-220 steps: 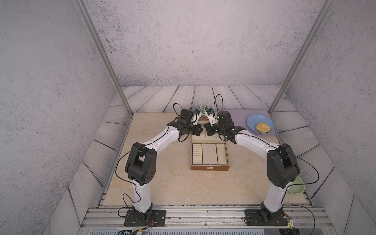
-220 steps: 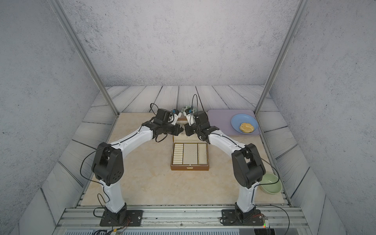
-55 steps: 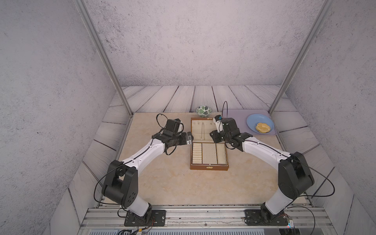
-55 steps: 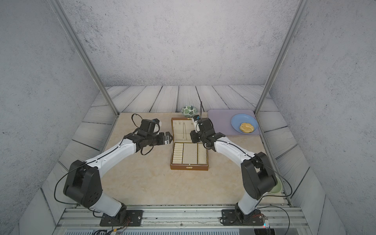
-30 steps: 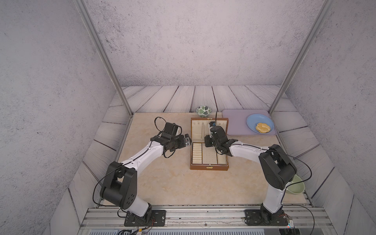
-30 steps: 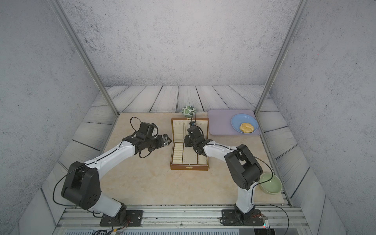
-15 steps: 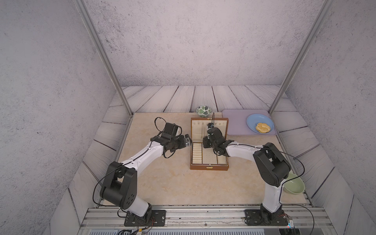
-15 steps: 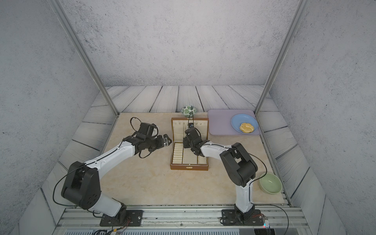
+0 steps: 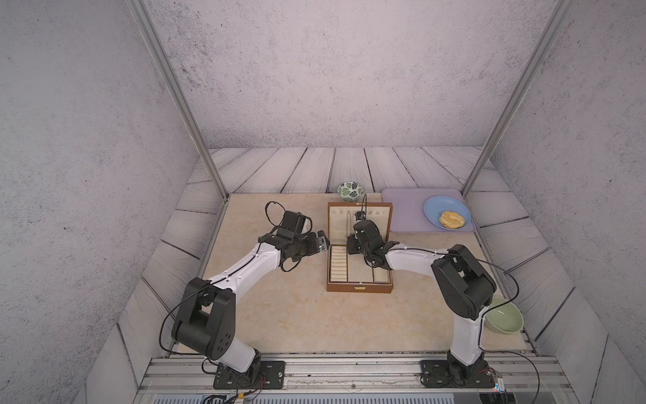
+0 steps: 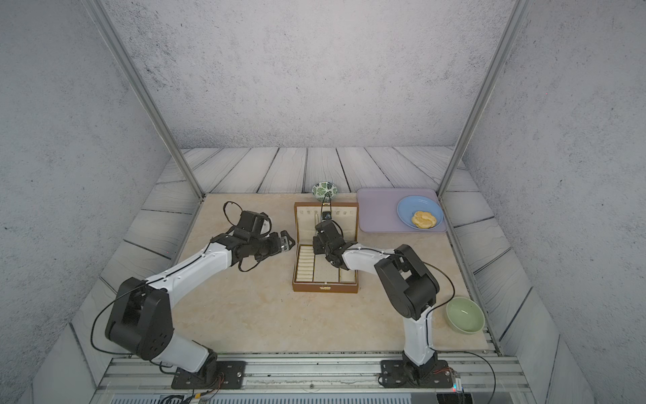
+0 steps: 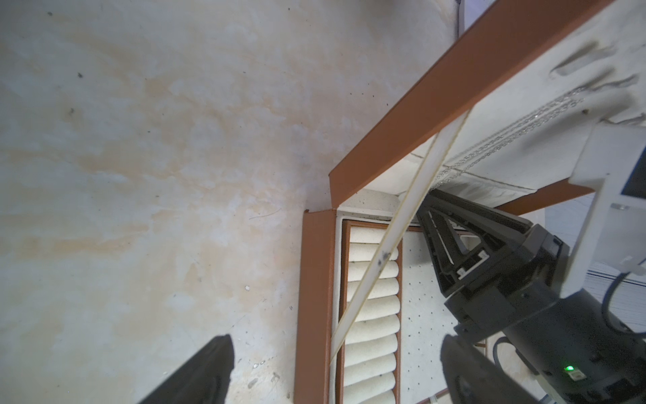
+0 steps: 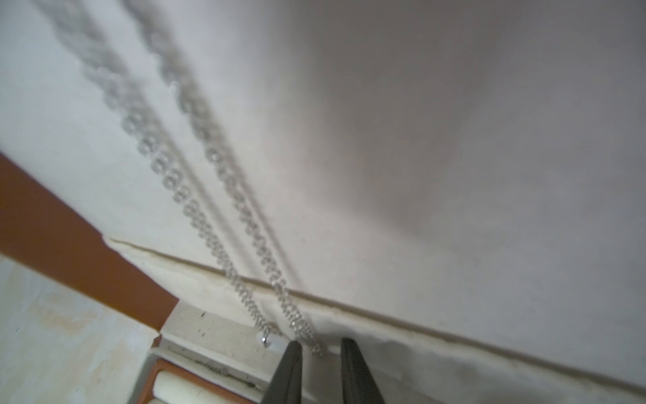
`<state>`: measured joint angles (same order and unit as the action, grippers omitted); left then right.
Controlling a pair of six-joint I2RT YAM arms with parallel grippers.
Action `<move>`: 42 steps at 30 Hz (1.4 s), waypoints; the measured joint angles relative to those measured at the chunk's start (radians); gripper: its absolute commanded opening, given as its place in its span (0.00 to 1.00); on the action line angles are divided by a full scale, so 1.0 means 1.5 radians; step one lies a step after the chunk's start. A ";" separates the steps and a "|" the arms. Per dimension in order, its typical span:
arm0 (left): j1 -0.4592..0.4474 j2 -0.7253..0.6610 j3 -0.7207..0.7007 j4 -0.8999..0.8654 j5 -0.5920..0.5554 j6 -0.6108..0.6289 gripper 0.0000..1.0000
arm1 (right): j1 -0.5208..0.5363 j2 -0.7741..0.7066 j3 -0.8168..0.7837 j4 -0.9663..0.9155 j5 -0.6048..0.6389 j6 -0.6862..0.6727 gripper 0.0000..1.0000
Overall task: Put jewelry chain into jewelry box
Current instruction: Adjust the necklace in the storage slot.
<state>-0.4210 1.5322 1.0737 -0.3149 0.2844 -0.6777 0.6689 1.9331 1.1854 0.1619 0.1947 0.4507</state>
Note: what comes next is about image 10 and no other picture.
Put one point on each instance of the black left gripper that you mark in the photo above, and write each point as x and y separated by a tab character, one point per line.
277	247

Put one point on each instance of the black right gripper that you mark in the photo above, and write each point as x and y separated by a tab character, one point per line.
317	249

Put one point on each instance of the brown jewelry box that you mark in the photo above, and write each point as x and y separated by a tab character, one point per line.
313	271

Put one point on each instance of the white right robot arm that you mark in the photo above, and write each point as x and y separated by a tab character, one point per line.
409	285

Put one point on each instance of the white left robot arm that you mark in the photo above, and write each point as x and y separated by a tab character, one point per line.
141	316

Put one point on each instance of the green leaf pattern bowl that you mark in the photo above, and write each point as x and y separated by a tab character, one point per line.
324	191

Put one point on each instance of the blue plate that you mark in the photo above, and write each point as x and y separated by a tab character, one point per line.
411	209

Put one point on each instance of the yellow pastry bun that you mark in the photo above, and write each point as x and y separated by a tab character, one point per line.
424	219

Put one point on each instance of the light green bowl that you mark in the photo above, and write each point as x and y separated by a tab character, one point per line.
465	316

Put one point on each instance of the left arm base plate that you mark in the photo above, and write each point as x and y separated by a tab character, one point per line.
214	375

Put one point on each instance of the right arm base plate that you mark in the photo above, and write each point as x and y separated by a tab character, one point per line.
405	374

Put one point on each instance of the aluminium front rail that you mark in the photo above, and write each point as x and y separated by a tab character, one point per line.
486	378

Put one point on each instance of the aluminium left frame post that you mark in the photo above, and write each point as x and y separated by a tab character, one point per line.
116	47

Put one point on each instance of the aluminium frame post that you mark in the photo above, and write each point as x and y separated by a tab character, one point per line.
116	47
501	54

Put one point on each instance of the aluminium right frame post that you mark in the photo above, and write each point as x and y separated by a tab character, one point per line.
501	54

